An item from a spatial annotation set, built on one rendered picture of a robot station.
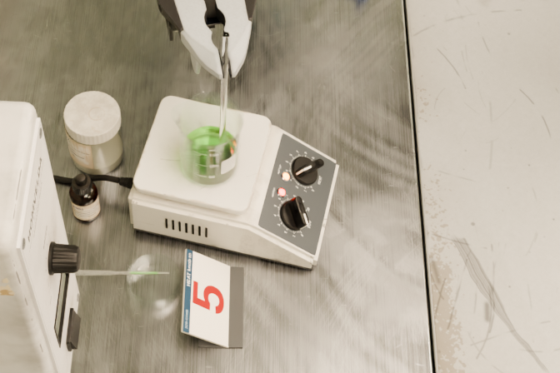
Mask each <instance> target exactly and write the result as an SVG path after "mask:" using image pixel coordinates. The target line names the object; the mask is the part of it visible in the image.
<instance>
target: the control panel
mask: <svg viewBox="0 0 560 373"><path fill-rule="evenodd" d="M298 157H307V158H309V159H311V160H312V161H315V160H317V159H319V158H321V159H323V161H324V165H323V166H322V167H320V168H318V170H317V172H318V176H317V180H316V181H315V182H314V183H313V184H312V185H309V186H305V185H303V184H301V183H300V182H298V181H297V180H296V178H295V177H294V175H293V171H292V164H293V161H294V160H295V159H296V158H298ZM336 164H337V163H335V162H333V161H331V160H329V159H327V158H326V157H324V156H323V155H321V154H319V153H317V152H315V151H314V150H312V149H311V148H309V147H306V146H305V145H303V144H302V143H301V142H298V141H296V140H295V139H293V138H291V137H290V136H288V135H286V134H284V133H283V134H282V137H281V141H280V144H279V147H278V150H277V155H276V159H275V162H274V166H273V169H272V175H271V177H270V181H269V184H268V188H267V193H266V196H265V199H264V203H263V206H262V211H261V215H260V218H259V221H258V225H259V226H260V227H261V228H263V229H265V230H267V231H269V232H271V233H272V234H274V235H276V236H279V237H281V238H282V239H283V240H285V241H288V242H290V243H292V244H293V245H294V246H297V247H299V248H301V249H303V250H304V251H307V252H308V253H310V254H312V255H314V256H315V255H316V251H317V248H318V241H319V237H320V234H321V230H322V226H323V219H324V216H325V212H326V208H327V204H328V198H329V194H330V191H331V186H332V183H333V176H334V172H335V168H336ZM285 172H286V173H287V174H288V175H289V179H288V180H285V179H284V178H283V173H285ZM281 188H282V189H283V190H284V191H285V195H284V196H281V195H280V194H279V192H278V191H279V189H281ZM295 196H300V197H301V198H302V202H303V205H304V207H305V210H306V213H307V217H308V220H309V224H308V226H306V227H304V228H303V229H301V230H298V231H294V230H291V229H289V228H288V227H286V226H285V224H284V223H283V221H282V218H281V215H280V210H281V207H282V205H283V204H284V203H285V202H286V201H290V200H291V199H293V198H294V197H295Z"/></svg>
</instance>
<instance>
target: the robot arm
mask: <svg viewBox="0 0 560 373"><path fill-rule="evenodd" d="M256 3H257V0H157V7H158V9H159V11H160V13H161V14H162V15H163V16H164V17H165V20H166V24H167V30H168V35H169V38H170V41H173V31H174V32H178V34H179V37H180V39H181V41H182V43H183V45H184V46H185V47H186V48H187V50H188V51H189V52H190V53H191V60H192V67H193V70H194V72H195V73H196V74H199V73H200V70H201V67H203V68H204V69H205V70H207V71H208V72H209V73H211V74H212V75H213V76H215V77H216V78H218V79H219V80H221V79H223V78H224V72H223V65H222V59H221V55H220V52H219V50H218V49H217V47H216V46H215V44H214V43H213V33H212V30H211V29H210V28H215V25H216V24H223V26H224V28H223V32H228V33H229V35H230V37H229V58H228V71H229V75H230V77H235V76H237V74H238V72H239V70H240V68H241V67H242V65H243V63H244V60H245V57H246V55H247V50H248V44H249V39H250V35H251V30H252V20H253V13H254V10H255V7H256Z"/></svg>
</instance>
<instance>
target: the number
mask: <svg viewBox="0 0 560 373"><path fill-rule="evenodd" d="M225 288H226V267H225V266H222V265H220V264H218V263H216V262H214V261H210V260H208V259H206V258H204V257H201V256H198V255H196V254H194V253H193V255H192V292H191V310H190V329H189V330H190V331H192V332H195V333H198V334H200V335H202V336H206V337H209V338H212V339H214V340H216V341H221V342H223V343H224V320H225Z"/></svg>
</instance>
